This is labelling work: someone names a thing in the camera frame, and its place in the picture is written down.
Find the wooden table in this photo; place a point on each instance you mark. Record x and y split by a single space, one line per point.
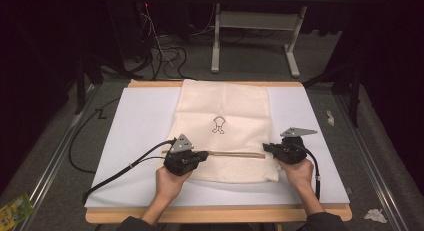
216 213

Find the small crumpled white tissue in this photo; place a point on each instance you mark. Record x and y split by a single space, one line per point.
330 117

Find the white mesh laundry bag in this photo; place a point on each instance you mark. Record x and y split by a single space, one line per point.
226 104

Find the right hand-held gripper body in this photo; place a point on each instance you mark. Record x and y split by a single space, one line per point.
291 149

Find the white table mat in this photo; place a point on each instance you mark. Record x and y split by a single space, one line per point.
140 124

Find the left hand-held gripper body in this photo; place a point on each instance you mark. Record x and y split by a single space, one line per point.
181 157

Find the white metal desk frame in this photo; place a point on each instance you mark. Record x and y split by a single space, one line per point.
256 21

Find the person's left hand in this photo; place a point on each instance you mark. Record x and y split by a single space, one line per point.
170 186

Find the person's right hand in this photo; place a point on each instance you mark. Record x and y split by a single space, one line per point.
298 174

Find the metal floor rail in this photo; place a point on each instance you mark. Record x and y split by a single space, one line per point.
366 164
56 151

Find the green yellow packet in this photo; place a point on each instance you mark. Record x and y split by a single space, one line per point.
15 211

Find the large crumpled white tissue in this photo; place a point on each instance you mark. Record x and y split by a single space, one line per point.
375 215

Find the black metal stand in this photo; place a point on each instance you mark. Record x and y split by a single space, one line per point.
87 81
346 87

